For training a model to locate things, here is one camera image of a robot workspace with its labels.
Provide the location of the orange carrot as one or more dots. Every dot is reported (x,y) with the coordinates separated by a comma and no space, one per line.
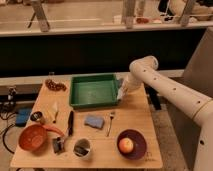
(53,129)

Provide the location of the green plastic tray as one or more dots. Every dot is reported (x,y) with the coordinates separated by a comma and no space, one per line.
(93,91)

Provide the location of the silver fork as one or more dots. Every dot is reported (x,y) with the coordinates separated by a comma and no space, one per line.
(112,115)

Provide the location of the orange bowl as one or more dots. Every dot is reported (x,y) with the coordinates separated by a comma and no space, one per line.
(32,137)

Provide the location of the black binder clip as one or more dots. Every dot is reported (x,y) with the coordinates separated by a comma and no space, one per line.
(58,145)

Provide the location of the red yellow apple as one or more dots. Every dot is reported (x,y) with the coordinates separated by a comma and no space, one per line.
(126,145)

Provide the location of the purple bowl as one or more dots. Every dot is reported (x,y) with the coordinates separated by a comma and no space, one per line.
(139,144)

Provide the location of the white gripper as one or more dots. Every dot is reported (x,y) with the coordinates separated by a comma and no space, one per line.
(124,86)

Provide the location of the blue box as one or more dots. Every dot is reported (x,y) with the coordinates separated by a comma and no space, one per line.
(22,117)

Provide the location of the yellow banana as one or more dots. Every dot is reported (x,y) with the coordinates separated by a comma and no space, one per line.
(53,111)

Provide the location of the black handled knife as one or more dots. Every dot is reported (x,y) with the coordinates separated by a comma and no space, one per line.
(70,123)

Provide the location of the blue folded towel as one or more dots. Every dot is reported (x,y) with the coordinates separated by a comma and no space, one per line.
(94,121)

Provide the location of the bunch of red grapes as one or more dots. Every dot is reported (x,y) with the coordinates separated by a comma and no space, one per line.
(51,85)

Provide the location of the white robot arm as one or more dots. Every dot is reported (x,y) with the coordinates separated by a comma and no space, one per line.
(195,105)

